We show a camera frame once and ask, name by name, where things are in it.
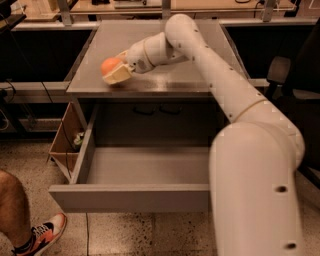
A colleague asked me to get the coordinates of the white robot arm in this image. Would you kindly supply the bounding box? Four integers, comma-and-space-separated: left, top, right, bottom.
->
101, 14, 305, 256

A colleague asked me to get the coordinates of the wooden background table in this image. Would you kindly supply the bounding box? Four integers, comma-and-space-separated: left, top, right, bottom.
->
19, 0, 298, 23

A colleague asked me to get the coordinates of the black office chair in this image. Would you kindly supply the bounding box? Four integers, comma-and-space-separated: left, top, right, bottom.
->
265, 20, 320, 189

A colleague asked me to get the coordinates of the orange white sneaker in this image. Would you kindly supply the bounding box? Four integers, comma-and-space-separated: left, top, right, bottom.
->
13, 213, 67, 256

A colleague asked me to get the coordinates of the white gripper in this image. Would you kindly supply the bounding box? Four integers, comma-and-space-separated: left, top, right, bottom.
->
102, 37, 155, 85

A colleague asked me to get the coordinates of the person's bare leg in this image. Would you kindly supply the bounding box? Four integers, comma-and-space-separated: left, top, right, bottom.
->
0, 171, 31, 248

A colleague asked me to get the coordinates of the open grey top drawer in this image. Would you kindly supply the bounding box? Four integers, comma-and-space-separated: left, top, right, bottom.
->
49, 102, 216, 213

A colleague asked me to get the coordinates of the grey cabinet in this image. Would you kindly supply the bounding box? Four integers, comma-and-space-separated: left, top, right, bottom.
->
66, 19, 254, 148

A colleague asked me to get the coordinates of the cardboard box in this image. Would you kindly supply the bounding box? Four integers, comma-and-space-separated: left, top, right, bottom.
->
49, 102, 84, 181

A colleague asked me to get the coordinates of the orange fruit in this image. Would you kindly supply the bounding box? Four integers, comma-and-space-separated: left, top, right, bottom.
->
100, 57, 122, 75

